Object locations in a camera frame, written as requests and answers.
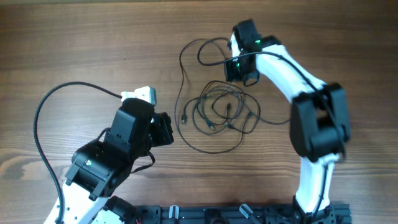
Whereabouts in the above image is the left camera black cable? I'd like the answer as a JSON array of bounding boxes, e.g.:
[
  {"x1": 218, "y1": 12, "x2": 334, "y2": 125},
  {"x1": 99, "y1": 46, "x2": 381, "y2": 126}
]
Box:
[{"x1": 32, "y1": 81, "x2": 123, "y2": 224}]

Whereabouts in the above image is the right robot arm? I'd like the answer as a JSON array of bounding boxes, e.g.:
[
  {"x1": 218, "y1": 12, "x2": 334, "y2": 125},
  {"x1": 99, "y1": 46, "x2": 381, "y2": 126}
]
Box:
[{"x1": 224, "y1": 19, "x2": 351, "y2": 223}]

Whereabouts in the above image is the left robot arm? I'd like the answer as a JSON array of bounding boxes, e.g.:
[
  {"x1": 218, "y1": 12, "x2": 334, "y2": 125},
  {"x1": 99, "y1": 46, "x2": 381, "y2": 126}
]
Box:
[{"x1": 46, "y1": 98, "x2": 174, "y2": 223}]

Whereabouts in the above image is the black thick usb cable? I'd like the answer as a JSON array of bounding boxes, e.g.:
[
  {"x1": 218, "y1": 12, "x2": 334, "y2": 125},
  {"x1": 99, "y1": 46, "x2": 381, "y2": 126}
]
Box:
[{"x1": 180, "y1": 81, "x2": 249, "y2": 136}]

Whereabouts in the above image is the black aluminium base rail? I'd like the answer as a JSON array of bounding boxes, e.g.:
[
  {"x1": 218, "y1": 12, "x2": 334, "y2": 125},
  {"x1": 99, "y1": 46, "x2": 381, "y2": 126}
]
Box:
[{"x1": 124, "y1": 202, "x2": 353, "y2": 224}]

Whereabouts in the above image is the black thin cable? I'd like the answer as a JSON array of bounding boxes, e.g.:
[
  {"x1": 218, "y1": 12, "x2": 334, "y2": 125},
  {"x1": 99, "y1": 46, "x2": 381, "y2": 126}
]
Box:
[{"x1": 174, "y1": 37, "x2": 291, "y2": 154}]

